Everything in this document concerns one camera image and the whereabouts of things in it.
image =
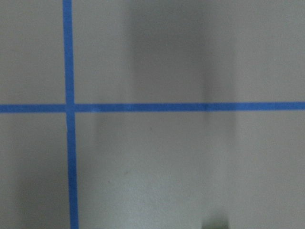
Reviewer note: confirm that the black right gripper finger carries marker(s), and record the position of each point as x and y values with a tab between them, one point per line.
216	224

